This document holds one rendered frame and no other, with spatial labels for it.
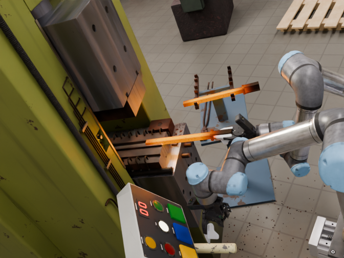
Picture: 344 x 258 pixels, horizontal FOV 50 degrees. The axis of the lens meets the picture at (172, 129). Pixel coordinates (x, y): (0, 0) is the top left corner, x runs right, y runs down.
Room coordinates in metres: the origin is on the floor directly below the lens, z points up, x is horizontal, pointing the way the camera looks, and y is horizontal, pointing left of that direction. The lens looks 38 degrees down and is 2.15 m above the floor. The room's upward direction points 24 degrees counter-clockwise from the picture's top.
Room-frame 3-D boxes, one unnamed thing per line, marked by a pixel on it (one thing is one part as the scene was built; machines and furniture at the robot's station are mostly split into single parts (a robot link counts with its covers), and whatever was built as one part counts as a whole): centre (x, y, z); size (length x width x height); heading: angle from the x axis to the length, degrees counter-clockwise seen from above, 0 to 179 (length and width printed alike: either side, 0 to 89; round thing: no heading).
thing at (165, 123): (1.58, 0.05, 0.95); 0.12 x 0.09 x 0.07; 64
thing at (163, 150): (1.49, 0.27, 0.96); 0.42 x 0.20 x 0.09; 64
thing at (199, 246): (1.05, 0.15, 0.62); 0.44 x 0.05 x 0.05; 64
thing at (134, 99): (1.49, 0.27, 1.32); 0.42 x 0.20 x 0.10; 64
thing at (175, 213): (0.95, 0.12, 1.01); 0.07 x 0.05 x 0.07; 179
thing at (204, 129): (1.94, -0.27, 0.68); 0.60 x 0.04 x 0.01; 155
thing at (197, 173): (0.86, -0.02, 1.23); 0.09 x 0.08 x 0.11; 52
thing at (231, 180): (0.81, -0.11, 1.23); 0.11 x 0.11 x 0.08; 52
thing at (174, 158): (1.54, 0.25, 0.69); 0.56 x 0.38 x 0.45; 64
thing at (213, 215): (0.85, -0.02, 1.07); 0.09 x 0.08 x 0.12; 44
